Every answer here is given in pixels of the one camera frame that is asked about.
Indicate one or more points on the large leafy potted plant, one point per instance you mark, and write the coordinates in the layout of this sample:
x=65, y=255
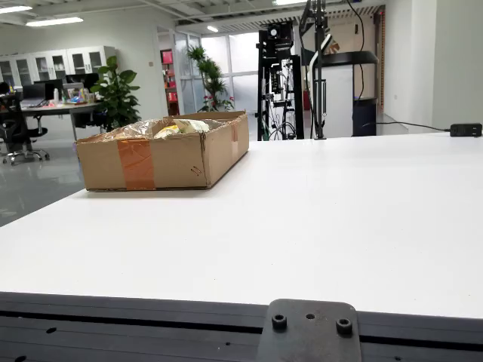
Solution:
x=117, y=94

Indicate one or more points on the long ceiling light panel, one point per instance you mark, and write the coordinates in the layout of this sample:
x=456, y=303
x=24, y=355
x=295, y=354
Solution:
x=54, y=21
x=15, y=9

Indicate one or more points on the brown cardboard box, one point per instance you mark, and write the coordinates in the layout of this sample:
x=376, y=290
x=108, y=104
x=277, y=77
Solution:
x=177, y=162

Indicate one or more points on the black power adapter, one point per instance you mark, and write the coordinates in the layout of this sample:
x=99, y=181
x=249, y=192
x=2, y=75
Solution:
x=466, y=130

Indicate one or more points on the clear plastic snack bag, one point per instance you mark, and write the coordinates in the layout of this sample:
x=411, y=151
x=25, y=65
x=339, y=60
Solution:
x=132, y=130

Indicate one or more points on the green white snack packet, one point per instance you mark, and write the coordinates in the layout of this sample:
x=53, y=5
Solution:
x=192, y=125

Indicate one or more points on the grey office desk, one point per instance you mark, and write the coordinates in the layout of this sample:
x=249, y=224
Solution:
x=56, y=109

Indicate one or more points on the tall slender potted plant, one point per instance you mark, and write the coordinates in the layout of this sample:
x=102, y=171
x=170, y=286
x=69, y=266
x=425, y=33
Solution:
x=211, y=75

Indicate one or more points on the black equipment rack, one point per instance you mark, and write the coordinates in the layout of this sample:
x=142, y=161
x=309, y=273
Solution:
x=299, y=98

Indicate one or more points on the red bookshelf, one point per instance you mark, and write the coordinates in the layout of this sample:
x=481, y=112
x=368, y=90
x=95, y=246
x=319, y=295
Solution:
x=168, y=58

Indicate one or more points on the black aluminium rail frame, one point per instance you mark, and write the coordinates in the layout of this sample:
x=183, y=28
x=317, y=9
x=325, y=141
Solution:
x=113, y=332

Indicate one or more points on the white glass-door cabinet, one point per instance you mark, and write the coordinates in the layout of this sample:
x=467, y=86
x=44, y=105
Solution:
x=49, y=64

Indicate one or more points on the black computer monitor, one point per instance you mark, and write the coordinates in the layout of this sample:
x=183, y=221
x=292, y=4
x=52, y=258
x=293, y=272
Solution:
x=34, y=91

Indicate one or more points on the black mounting plate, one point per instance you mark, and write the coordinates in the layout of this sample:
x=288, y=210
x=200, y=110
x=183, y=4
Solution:
x=309, y=339

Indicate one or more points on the black office chair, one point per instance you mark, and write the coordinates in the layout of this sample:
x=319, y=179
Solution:
x=11, y=124

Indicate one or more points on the yellow label snack packet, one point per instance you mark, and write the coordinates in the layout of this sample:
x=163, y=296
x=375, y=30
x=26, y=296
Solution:
x=168, y=132

